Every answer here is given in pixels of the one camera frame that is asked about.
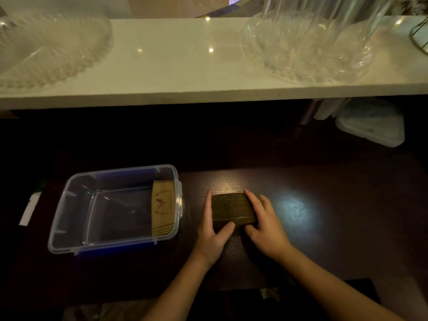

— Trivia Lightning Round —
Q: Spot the tall clear glass vase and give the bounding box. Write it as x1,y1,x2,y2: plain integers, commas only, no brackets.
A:
261,0,397,69

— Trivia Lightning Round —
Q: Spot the person's left hand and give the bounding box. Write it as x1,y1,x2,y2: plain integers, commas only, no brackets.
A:
193,189,236,267

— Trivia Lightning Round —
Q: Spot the white paper strip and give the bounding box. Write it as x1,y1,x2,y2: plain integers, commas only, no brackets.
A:
19,192,42,226

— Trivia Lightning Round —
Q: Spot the person's left forearm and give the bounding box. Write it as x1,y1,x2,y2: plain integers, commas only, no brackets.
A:
142,252,209,321

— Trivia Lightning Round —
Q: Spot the metal shelf leg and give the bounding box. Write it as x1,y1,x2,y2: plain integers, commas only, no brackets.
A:
298,98,324,126

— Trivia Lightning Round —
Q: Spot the dark wire stand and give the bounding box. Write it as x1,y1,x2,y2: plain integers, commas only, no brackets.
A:
409,16,428,56

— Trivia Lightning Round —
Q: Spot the person's right hand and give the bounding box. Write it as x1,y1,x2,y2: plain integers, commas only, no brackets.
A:
244,189,297,263

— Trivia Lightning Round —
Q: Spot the person's right forearm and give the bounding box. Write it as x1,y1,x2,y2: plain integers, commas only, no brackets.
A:
278,245,407,321

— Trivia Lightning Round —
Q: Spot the white stone shelf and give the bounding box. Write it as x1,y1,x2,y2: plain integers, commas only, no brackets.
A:
0,15,428,111

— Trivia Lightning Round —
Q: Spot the clear ridged glass plate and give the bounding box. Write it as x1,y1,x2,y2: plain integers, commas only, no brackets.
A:
0,10,114,91

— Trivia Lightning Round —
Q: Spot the white plastic lidded box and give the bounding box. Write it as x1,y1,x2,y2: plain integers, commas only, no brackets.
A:
335,98,406,148

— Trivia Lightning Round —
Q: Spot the dark wooden block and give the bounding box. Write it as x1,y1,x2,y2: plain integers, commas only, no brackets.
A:
212,193,262,227

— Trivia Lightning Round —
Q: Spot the clear glass bowl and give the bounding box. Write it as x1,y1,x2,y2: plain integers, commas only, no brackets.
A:
242,10,375,84

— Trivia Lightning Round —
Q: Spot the printed wooden board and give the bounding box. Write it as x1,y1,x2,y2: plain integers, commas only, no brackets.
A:
151,180,176,237

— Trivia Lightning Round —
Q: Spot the clear plastic storage container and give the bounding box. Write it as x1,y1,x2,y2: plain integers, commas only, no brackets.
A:
47,164,183,256

